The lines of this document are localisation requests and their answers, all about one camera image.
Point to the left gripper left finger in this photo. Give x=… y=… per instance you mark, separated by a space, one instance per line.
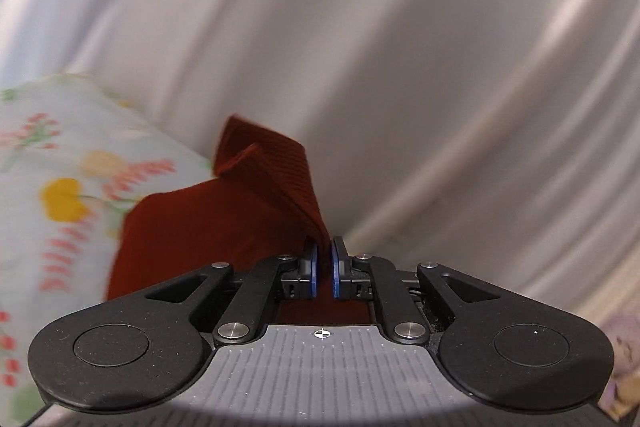
x=262 y=291

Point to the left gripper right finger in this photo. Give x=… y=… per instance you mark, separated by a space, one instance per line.
x=376 y=280

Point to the red knit sweater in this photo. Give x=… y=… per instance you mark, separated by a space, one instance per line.
x=259 y=204

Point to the white curtain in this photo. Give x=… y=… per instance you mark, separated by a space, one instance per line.
x=499 y=136

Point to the floral bed sheet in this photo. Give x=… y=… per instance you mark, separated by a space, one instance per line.
x=74 y=160

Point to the purple fuzzy cloth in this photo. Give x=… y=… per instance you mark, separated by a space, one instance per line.
x=621 y=395

